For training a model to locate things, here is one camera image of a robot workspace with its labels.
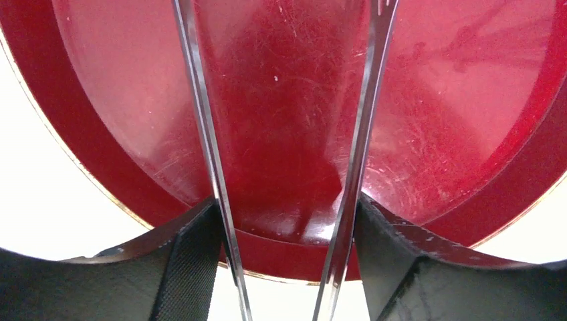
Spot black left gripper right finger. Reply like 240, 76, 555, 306
354, 195, 566, 320

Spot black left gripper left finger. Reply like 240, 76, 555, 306
1, 198, 223, 320

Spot clear plastic tongs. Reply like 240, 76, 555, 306
173, 1, 399, 320

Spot round red lacquer tray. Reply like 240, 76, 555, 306
1, 1, 566, 282

